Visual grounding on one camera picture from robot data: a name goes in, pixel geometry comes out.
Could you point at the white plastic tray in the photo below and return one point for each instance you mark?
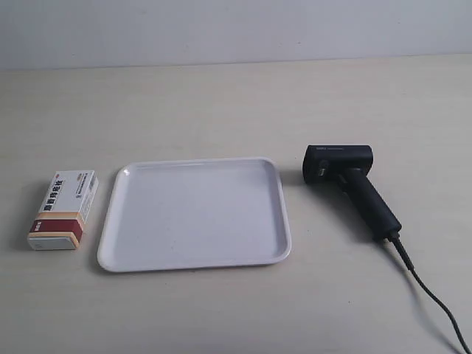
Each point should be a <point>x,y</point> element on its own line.
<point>207,213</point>

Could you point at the white red medicine box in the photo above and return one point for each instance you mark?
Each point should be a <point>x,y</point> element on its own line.
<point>61,219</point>

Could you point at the black handheld barcode scanner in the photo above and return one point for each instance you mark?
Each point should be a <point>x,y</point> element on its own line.
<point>348,167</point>

